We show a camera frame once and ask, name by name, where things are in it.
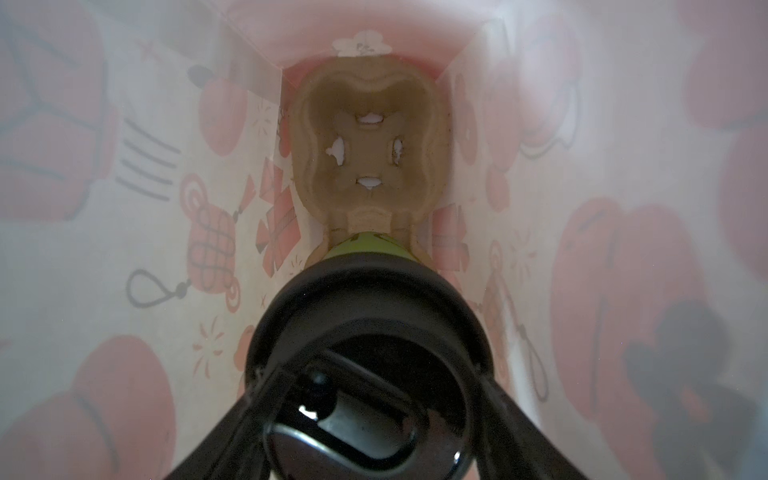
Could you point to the brown cardboard cup carrier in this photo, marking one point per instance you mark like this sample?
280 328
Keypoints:
371 150

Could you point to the red white paper gift bag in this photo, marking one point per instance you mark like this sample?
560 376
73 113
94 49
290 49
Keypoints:
605 218

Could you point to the black coffee cup lid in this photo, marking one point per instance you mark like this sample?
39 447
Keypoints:
376 361

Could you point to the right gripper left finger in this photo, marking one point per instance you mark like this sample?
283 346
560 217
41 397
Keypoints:
235 448

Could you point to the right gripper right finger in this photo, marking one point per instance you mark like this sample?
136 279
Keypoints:
508 444

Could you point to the green paper coffee cup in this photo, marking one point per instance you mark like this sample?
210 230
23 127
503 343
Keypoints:
370 242

